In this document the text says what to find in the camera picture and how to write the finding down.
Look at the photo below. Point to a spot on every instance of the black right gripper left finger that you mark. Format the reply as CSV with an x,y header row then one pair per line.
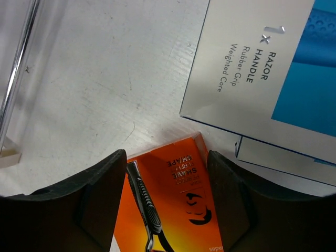
x,y
78,213

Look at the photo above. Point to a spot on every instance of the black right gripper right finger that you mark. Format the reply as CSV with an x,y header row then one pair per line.
x,y
255,214

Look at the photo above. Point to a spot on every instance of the orange Gillette Fusion box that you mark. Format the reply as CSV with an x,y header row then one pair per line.
x,y
166,202

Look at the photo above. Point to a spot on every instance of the cream metal-rod shelf rack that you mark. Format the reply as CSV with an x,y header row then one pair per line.
x,y
10,154

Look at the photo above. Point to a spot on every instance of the lower blue Harry's box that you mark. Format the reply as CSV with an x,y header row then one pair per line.
x,y
268,156

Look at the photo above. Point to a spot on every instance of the blue harry's box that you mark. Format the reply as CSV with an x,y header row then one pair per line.
x,y
266,70
268,156

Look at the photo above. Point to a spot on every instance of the upper blue Harry's box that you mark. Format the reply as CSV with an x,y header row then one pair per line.
x,y
266,70

